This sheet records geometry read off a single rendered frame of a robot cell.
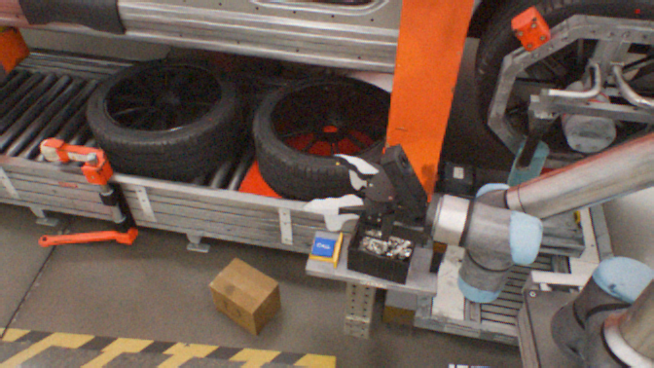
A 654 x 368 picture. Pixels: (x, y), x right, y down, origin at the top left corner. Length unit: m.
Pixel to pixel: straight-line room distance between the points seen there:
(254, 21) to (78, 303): 1.34
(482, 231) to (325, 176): 1.19
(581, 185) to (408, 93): 0.64
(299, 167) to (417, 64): 0.76
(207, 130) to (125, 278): 0.73
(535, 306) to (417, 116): 0.57
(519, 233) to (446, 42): 0.64
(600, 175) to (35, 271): 2.23
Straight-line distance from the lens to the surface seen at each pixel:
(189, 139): 2.12
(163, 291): 2.26
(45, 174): 2.39
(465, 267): 0.87
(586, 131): 1.68
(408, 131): 1.46
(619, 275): 1.08
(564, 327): 1.19
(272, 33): 1.99
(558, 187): 0.89
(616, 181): 0.86
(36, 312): 2.41
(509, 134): 1.85
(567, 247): 2.33
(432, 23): 1.28
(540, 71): 2.10
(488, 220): 0.78
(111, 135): 2.22
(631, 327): 0.94
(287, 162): 1.94
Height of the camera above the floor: 1.82
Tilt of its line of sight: 46 degrees down
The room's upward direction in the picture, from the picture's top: straight up
